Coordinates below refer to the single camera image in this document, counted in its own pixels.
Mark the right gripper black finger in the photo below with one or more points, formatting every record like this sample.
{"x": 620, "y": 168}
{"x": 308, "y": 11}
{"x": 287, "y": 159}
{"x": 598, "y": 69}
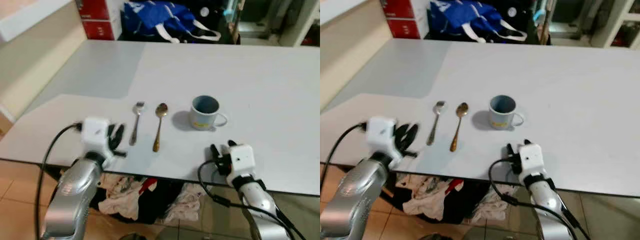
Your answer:
{"x": 232, "y": 144}
{"x": 526, "y": 142}
{"x": 510, "y": 150}
{"x": 214, "y": 151}

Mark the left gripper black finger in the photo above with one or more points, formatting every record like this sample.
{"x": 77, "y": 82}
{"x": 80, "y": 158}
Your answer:
{"x": 121, "y": 136}
{"x": 412, "y": 135}
{"x": 113, "y": 134}
{"x": 401, "y": 134}

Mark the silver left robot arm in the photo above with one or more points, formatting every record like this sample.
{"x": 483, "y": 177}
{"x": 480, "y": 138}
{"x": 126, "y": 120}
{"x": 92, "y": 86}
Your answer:
{"x": 72, "y": 192}
{"x": 352, "y": 195}

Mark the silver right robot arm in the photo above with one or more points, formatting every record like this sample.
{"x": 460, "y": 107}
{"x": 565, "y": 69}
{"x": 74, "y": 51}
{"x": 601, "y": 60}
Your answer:
{"x": 262, "y": 207}
{"x": 547, "y": 205}

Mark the silver metal fork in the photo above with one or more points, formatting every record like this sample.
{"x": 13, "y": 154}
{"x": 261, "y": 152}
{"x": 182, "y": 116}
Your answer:
{"x": 135, "y": 125}
{"x": 434, "y": 125}

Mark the grey blue ceramic mug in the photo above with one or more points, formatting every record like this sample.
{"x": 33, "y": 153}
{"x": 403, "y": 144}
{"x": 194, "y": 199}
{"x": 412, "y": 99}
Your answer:
{"x": 500, "y": 119}
{"x": 202, "y": 120}

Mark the pile of crumpled clothes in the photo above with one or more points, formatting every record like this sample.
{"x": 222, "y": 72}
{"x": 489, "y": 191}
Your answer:
{"x": 430, "y": 197}
{"x": 125, "y": 197}

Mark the gold metal spoon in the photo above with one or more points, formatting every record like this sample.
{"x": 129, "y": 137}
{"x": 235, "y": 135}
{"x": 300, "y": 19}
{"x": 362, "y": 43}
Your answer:
{"x": 462, "y": 110}
{"x": 161, "y": 111}

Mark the red cardboard box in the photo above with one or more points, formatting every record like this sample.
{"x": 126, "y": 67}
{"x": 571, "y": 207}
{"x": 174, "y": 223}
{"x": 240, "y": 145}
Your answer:
{"x": 397, "y": 8}
{"x": 93, "y": 9}
{"x": 404, "y": 29}
{"x": 98, "y": 30}

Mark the white shelf unit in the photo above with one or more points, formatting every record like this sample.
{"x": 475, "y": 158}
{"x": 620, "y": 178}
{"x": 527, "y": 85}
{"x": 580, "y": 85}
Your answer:
{"x": 617, "y": 20}
{"x": 300, "y": 22}

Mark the white counter ledge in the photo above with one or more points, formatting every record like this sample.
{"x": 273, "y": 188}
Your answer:
{"x": 337, "y": 7}
{"x": 30, "y": 17}

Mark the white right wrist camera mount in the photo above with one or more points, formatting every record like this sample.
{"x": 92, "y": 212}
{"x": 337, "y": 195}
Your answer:
{"x": 241, "y": 160}
{"x": 530, "y": 157}

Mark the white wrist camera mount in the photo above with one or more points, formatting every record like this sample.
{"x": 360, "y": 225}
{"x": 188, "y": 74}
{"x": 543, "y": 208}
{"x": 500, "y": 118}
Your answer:
{"x": 530, "y": 157}
{"x": 241, "y": 160}
{"x": 95, "y": 132}
{"x": 381, "y": 132}

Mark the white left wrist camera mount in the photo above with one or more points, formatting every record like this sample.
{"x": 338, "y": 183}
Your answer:
{"x": 381, "y": 132}
{"x": 95, "y": 132}

